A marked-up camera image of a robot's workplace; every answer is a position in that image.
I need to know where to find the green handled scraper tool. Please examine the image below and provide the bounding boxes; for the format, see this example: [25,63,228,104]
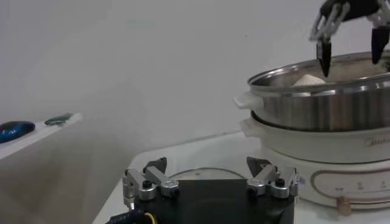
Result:
[44,113,74,126]

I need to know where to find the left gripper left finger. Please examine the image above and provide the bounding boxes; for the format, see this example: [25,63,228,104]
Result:
[121,156,181,211]

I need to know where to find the white electric cooker base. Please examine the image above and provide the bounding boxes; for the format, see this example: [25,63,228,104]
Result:
[239,117,390,215]

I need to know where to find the stainless steel steamer basket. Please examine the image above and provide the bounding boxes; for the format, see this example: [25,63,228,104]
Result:
[233,50,390,132]

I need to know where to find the white side table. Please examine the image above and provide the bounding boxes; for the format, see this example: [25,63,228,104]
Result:
[0,112,85,162]

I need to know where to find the yellow and blue wires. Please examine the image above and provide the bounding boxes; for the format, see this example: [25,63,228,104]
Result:
[105,209,157,224]

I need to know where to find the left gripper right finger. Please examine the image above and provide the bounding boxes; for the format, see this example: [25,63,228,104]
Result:
[246,156,301,203]

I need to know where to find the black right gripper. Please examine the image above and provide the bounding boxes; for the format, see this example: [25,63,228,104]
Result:
[310,0,390,79]

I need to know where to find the blue computer mouse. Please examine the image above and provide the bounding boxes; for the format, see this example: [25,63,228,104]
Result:
[0,121,36,144]

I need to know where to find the round glass pot lid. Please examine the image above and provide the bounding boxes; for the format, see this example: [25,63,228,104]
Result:
[169,167,247,181]

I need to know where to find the white steamed baozi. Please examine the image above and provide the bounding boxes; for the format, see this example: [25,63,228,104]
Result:
[292,74,327,87]

